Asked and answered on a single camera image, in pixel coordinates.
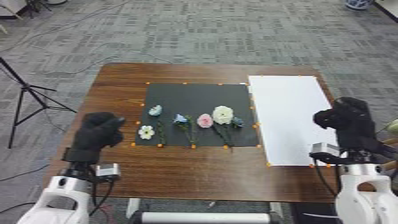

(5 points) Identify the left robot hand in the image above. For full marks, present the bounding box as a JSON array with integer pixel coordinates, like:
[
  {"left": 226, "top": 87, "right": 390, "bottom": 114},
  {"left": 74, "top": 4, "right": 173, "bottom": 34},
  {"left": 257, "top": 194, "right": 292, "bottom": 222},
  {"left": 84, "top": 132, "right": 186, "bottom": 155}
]
[{"left": 72, "top": 111, "right": 129, "bottom": 153}]

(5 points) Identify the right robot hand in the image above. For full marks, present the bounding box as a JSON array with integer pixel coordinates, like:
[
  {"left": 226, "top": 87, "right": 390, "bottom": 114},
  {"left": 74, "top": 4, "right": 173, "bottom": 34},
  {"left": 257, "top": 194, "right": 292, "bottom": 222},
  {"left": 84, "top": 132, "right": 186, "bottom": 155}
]
[{"left": 312, "top": 96, "right": 383, "bottom": 152}]

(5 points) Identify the small white flower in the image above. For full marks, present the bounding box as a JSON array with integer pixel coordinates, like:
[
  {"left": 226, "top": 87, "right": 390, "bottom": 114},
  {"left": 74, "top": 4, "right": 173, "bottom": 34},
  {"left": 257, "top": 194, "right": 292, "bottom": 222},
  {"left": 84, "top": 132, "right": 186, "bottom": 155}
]
[{"left": 138, "top": 125, "right": 157, "bottom": 141}]

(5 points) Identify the white sheet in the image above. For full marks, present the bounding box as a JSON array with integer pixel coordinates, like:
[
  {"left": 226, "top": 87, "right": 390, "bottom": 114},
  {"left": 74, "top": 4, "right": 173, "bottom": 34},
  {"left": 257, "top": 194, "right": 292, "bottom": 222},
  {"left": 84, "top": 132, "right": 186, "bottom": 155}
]
[{"left": 248, "top": 75, "right": 342, "bottom": 167}]

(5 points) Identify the light blue flower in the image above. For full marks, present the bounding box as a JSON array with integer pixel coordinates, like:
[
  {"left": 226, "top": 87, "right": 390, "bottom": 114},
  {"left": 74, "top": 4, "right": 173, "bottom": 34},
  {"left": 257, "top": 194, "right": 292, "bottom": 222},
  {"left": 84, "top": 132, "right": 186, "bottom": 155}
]
[{"left": 148, "top": 104, "right": 168, "bottom": 146}]

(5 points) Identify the black tripod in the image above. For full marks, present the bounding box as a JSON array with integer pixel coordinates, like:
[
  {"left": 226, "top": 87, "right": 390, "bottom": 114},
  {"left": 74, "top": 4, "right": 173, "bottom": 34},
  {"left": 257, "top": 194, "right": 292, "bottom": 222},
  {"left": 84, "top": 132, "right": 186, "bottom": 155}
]
[{"left": 0, "top": 56, "right": 81, "bottom": 150}]

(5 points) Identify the pink flower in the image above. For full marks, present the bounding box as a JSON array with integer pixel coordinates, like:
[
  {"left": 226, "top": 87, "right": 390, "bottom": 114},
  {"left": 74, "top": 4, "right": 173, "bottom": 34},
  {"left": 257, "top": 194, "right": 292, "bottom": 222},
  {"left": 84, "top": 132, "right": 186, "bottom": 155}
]
[{"left": 196, "top": 113, "right": 216, "bottom": 130}]

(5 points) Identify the dark blue flower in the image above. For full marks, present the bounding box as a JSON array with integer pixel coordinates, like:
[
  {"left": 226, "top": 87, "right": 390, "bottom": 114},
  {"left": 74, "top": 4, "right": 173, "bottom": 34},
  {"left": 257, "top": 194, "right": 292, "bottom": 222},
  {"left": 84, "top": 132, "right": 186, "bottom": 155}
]
[{"left": 230, "top": 116, "right": 248, "bottom": 130}]

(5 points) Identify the dark mat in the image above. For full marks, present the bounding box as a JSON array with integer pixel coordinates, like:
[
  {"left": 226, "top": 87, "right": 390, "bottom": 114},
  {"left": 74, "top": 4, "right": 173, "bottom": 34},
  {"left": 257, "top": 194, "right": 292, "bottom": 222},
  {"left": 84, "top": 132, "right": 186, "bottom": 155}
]
[{"left": 141, "top": 82, "right": 262, "bottom": 148}]

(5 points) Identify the large cream flower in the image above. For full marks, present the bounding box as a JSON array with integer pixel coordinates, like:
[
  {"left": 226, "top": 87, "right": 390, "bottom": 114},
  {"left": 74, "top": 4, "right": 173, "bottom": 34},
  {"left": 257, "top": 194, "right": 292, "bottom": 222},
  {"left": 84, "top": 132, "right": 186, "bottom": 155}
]
[{"left": 212, "top": 105, "right": 237, "bottom": 148}]

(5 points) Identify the pale grey bar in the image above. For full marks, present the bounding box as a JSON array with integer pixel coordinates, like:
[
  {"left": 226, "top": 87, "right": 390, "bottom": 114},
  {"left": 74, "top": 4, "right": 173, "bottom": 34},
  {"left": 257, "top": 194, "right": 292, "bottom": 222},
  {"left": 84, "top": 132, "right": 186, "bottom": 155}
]
[{"left": 139, "top": 212, "right": 273, "bottom": 224}]

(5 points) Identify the blue white pot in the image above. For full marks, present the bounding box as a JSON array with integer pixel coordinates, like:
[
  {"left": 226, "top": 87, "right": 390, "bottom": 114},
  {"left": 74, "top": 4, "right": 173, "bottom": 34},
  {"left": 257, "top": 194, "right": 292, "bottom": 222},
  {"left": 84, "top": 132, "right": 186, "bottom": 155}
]
[{"left": 345, "top": 0, "right": 377, "bottom": 11}]

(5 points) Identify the black cable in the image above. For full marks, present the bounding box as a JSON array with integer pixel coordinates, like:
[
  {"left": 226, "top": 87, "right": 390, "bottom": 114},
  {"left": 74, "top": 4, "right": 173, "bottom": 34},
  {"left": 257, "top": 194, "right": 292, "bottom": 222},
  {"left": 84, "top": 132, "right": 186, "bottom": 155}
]
[
  {"left": 312, "top": 160, "right": 344, "bottom": 201},
  {"left": 88, "top": 176, "right": 118, "bottom": 218}
]

